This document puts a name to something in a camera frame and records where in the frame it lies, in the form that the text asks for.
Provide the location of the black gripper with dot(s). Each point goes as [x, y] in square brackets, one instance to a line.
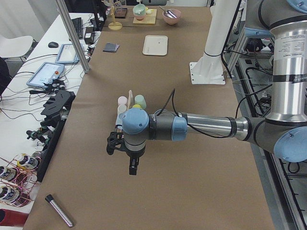
[134, 155]

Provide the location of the green cup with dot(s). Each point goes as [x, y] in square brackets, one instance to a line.
[140, 100]

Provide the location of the cream rabbit tray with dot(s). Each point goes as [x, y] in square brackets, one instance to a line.
[155, 45]

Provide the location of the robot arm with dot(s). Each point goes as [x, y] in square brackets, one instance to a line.
[283, 131]

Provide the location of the light blue cup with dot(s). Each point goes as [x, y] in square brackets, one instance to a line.
[119, 119]

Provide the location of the cream white cup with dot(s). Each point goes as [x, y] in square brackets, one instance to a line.
[121, 109]

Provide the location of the yellow cup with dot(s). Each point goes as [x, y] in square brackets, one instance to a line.
[136, 106]

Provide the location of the pink cup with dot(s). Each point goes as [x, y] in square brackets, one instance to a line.
[122, 100]

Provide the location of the dark square tray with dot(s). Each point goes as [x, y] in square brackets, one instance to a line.
[121, 13]

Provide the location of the silver tube black cap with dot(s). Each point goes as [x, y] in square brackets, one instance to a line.
[49, 198]

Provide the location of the black plastic holder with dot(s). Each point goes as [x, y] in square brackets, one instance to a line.
[54, 105]

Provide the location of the grey folded cloth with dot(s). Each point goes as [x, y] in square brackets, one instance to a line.
[111, 47]

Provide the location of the near teach pendant tablet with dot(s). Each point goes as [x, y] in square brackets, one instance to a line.
[46, 74]

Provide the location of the teach pendant tablet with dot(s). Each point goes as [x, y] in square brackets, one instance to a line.
[67, 55]
[46, 74]

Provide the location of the far teach pendant tablet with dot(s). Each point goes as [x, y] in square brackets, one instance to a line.
[67, 55]

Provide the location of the wooden mug tree stand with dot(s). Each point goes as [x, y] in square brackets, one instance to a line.
[113, 25]

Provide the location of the black computer mouse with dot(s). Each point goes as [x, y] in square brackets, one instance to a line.
[53, 45]

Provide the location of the wooden cutting board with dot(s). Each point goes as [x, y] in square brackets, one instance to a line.
[149, 19]

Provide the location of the black keyboard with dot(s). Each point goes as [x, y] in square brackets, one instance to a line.
[78, 26]

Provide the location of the stacked green bowls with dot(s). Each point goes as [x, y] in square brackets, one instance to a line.
[139, 11]

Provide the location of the metal scoop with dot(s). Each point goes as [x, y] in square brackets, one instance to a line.
[168, 13]

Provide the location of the white chair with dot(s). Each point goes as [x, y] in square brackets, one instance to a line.
[15, 47]

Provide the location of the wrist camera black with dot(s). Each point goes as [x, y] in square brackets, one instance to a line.
[115, 141]

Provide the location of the white wire cup rack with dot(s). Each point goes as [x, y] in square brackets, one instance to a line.
[130, 99]

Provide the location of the copper wire bottle basket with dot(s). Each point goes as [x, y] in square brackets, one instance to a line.
[17, 179]

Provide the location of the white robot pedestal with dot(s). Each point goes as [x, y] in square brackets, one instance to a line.
[209, 69]

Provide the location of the aluminium frame post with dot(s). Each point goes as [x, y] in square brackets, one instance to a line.
[63, 11]

